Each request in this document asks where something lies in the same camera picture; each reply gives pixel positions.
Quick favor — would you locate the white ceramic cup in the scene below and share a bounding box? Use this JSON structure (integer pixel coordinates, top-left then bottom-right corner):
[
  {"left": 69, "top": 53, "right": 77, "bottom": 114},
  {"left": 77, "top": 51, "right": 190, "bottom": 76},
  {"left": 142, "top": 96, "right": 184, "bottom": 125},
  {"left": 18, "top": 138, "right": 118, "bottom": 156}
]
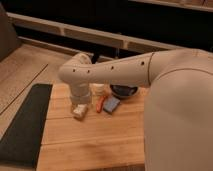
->
[{"left": 93, "top": 84, "right": 105, "bottom": 96}]

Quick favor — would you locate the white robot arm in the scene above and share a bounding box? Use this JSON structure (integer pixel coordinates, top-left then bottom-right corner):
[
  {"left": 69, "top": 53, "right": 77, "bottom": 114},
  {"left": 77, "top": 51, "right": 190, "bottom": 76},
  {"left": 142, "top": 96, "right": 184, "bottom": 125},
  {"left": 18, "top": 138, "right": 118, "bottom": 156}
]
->
[{"left": 59, "top": 48, "right": 213, "bottom": 171}]

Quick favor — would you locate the dark ceramic bowl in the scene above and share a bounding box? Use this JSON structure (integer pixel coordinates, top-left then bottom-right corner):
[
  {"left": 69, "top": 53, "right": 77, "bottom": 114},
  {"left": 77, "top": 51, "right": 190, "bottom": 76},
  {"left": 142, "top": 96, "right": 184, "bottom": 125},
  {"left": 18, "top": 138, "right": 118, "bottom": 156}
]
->
[{"left": 110, "top": 85, "right": 138, "bottom": 99}]

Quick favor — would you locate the blue sponge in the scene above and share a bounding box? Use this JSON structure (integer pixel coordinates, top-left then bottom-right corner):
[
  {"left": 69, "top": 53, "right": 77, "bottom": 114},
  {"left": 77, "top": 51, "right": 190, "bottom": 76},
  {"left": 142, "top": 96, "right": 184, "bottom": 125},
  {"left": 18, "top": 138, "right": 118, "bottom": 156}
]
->
[{"left": 103, "top": 96, "right": 120, "bottom": 113}]

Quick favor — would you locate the white plastic bottle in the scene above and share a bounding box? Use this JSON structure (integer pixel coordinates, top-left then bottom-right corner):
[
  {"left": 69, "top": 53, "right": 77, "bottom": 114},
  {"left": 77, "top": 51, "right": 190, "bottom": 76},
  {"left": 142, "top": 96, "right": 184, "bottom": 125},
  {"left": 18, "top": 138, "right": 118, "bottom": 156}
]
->
[{"left": 73, "top": 104, "right": 88, "bottom": 119}]

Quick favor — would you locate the wooden table board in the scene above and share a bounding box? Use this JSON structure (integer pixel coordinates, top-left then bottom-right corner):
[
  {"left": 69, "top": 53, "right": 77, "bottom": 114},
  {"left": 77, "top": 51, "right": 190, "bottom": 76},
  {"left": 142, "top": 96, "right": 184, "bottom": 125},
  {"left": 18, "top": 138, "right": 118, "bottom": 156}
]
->
[{"left": 36, "top": 84, "right": 147, "bottom": 171}]

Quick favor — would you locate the black floor mat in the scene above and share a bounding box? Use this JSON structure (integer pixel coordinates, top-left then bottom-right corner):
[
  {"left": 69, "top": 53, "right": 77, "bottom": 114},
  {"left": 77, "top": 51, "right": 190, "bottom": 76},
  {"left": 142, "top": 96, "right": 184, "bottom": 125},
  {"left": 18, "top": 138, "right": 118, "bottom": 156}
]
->
[{"left": 0, "top": 84, "right": 52, "bottom": 168}]

